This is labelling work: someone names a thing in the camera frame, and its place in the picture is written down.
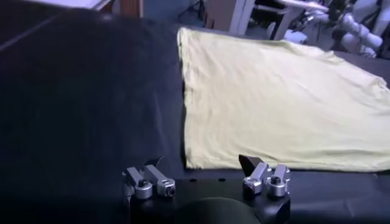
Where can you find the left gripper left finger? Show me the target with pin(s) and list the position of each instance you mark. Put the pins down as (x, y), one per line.
(149, 181)

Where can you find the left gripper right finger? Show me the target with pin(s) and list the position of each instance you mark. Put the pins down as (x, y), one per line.
(262, 178)

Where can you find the yellow-green t-shirt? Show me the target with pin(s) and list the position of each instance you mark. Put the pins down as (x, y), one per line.
(274, 106)

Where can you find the large black table cover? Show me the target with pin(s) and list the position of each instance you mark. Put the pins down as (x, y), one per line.
(91, 106)

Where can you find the white standing desk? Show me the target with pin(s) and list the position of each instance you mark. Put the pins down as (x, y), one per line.
(289, 18)

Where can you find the tall white cardboard box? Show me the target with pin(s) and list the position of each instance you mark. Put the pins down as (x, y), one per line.
(228, 13)

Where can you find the white humanoid robot wheeled base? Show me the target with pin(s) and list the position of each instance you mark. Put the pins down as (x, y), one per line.
(359, 33)

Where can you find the light wooden table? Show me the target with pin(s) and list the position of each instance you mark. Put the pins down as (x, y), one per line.
(131, 7)

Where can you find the white rectangular table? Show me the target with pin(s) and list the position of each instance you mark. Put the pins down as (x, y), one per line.
(76, 3)

